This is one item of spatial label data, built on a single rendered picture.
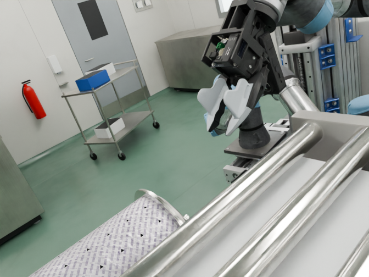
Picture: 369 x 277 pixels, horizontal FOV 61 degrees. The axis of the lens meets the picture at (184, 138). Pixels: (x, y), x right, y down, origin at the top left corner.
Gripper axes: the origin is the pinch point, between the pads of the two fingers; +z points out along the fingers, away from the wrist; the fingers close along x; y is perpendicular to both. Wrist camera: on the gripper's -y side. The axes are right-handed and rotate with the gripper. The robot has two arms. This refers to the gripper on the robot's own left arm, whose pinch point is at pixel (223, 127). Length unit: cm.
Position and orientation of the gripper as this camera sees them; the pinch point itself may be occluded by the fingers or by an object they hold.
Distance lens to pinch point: 53.0
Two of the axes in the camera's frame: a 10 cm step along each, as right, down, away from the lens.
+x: 6.3, 1.6, -7.6
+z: -3.8, 9.2, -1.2
